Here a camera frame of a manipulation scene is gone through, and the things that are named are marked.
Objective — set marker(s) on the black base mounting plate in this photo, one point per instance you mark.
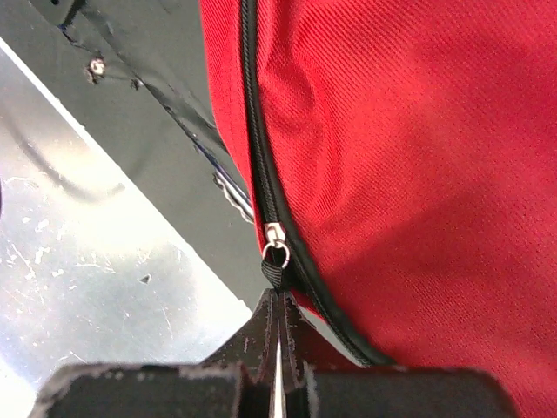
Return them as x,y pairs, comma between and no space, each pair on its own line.
133,74

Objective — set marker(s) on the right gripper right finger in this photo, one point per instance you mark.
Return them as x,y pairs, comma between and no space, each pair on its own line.
319,381

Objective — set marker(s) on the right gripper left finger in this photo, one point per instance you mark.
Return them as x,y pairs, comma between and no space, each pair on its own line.
237,380

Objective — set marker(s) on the red student backpack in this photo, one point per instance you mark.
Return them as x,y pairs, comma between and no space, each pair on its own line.
407,150

